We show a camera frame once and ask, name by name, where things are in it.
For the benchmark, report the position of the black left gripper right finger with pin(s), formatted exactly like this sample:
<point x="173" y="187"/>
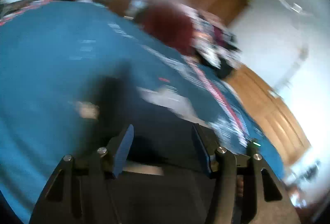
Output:
<point x="246" y="188"/>

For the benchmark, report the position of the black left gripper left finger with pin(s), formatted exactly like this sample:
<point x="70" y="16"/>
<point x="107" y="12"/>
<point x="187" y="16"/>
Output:
<point x="78" y="190"/>

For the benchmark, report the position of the dark navy jeans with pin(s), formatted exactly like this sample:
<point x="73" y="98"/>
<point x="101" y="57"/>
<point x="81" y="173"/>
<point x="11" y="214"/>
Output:
<point x="160" y="138"/>

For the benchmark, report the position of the pile of mixed clothes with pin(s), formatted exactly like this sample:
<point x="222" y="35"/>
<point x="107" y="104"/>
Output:
<point x="214" y="44"/>

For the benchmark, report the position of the wooden headboard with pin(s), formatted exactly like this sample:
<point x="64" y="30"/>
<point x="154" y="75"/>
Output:
<point x="271" y="113"/>

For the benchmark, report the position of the blue patterned bed cover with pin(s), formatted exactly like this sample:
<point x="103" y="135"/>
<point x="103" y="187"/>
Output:
<point x="52" y="54"/>

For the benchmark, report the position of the dark red cloth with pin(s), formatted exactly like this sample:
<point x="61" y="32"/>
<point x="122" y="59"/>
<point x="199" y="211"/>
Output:
<point x="170" y="25"/>

